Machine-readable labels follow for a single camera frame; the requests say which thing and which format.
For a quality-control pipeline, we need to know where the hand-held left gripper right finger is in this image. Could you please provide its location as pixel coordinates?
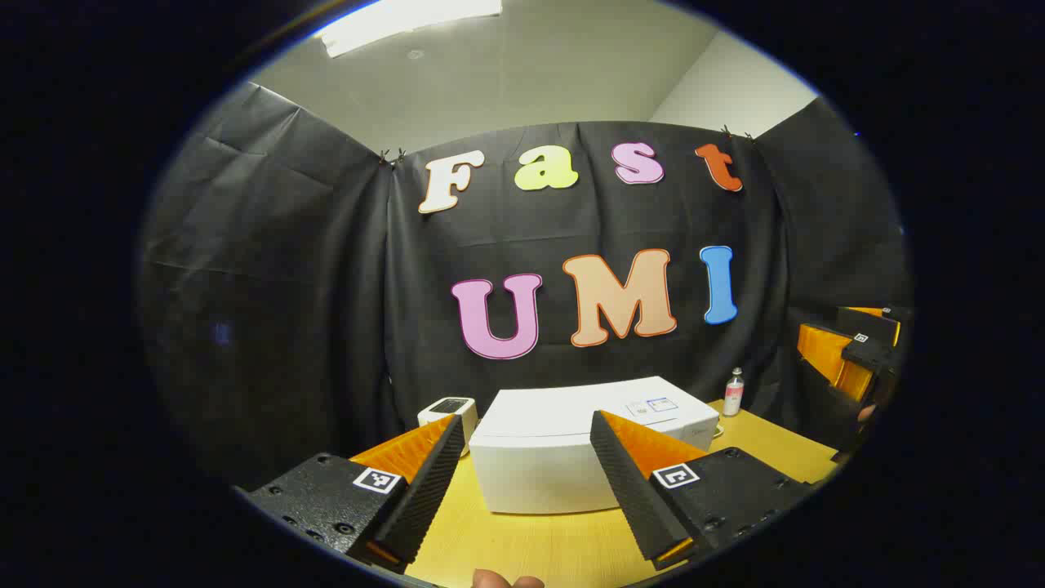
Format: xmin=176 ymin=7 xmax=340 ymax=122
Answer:
xmin=589 ymin=409 xmax=815 ymax=572

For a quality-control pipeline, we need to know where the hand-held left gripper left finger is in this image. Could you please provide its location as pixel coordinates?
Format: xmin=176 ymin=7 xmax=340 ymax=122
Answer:
xmin=237 ymin=412 xmax=468 ymax=574

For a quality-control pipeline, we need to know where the white microwave oven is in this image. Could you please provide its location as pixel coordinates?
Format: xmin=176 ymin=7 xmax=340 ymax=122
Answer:
xmin=469 ymin=376 xmax=721 ymax=515

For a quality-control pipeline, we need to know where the small white box device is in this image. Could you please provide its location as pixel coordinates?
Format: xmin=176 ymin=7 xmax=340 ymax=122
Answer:
xmin=417 ymin=397 xmax=479 ymax=457

